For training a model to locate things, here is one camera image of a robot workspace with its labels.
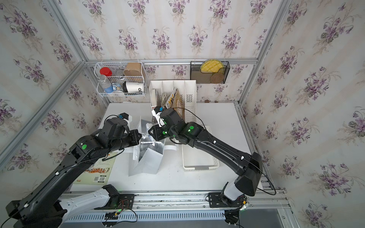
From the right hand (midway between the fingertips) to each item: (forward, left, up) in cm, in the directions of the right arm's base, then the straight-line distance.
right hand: (152, 131), depth 67 cm
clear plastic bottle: (+34, +35, -1) cm, 49 cm away
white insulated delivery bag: (-10, +1, -5) cm, 11 cm away
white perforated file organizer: (+43, -18, -9) cm, 47 cm away
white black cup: (+36, +19, -2) cm, 41 cm away
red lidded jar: (+42, +36, +6) cm, 56 cm away
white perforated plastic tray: (-1, -22, -31) cm, 38 cm away
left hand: (-3, +3, -1) cm, 4 cm away
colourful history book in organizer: (+40, -10, -23) cm, 48 cm away
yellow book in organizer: (+25, -6, -6) cm, 26 cm away
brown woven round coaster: (+47, -38, -2) cm, 60 cm away
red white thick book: (+32, +6, -9) cm, 34 cm away
